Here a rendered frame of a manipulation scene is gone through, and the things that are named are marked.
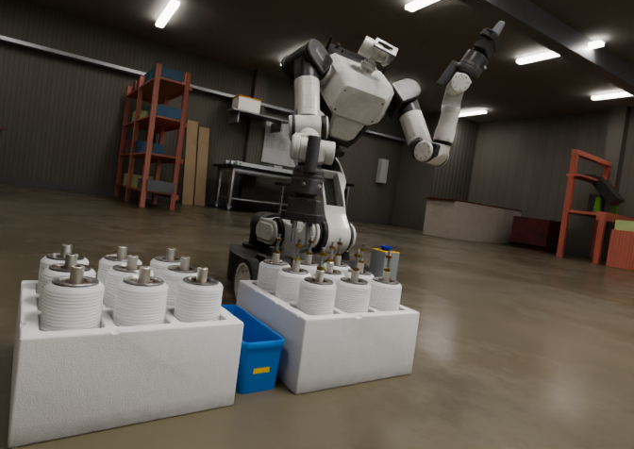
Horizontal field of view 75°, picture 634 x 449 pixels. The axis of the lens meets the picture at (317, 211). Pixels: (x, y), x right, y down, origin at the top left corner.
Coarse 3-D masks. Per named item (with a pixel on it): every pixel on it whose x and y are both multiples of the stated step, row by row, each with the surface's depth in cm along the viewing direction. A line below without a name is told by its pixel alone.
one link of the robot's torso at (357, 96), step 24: (336, 48) 162; (336, 72) 146; (360, 72) 151; (384, 72) 168; (336, 96) 149; (360, 96) 150; (384, 96) 153; (336, 120) 156; (360, 120) 157; (336, 144) 169
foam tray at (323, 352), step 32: (256, 288) 121; (288, 320) 103; (320, 320) 99; (352, 320) 104; (384, 320) 111; (416, 320) 118; (288, 352) 101; (320, 352) 100; (352, 352) 105; (384, 352) 112; (288, 384) 100; (320, 384) 101; (352, 384) 107
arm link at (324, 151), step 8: (312, 136) 109; (304, 144) 112; (312, 144) 109; (320, 144) 113; (328, 144) 113; (304, 152) 112; (312, 152) 109; (320, 152) 112; (328, 152) 113; (304, 160) 112; (312, 160) 109; (320, 160) 113; (328, 160) 114; (296, 168) 113; (304, 168) 110; (312, 168) 109; (320, 168) 115; (304, 176) 111; (312, 176) 112; (320, 176) 113
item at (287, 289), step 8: (280, 272) 114; (280, 280) 113; (288, 280) 112; (296, 280) 112; (280, 288) 113; (288, 288) 112; (296, 288) 112; (280, 296) 113; (288, 296) 112; (296, 296) 112
